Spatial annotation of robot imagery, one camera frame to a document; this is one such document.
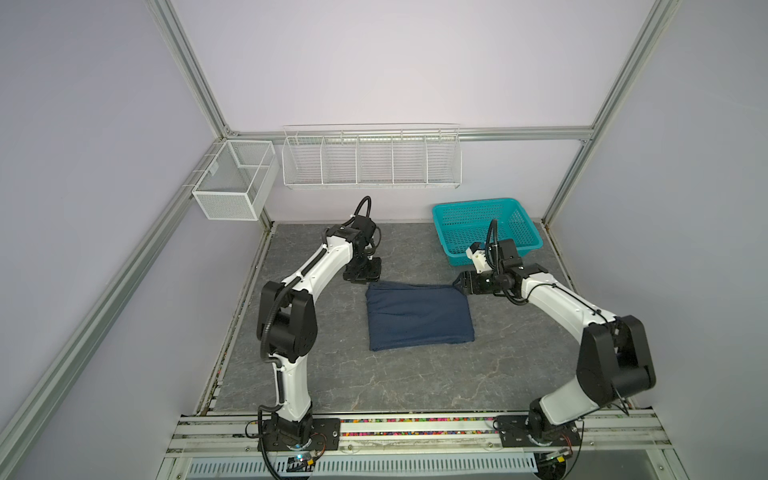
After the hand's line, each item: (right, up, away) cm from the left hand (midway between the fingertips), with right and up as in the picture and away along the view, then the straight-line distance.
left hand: (375, 282), depth 89 cm
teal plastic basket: (+32, +20, +20) cm, 42 cm away
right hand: (+27, -1, +1) cm, 27 cm away
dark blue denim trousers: (+8, -10, +2) cm, 13 cm away
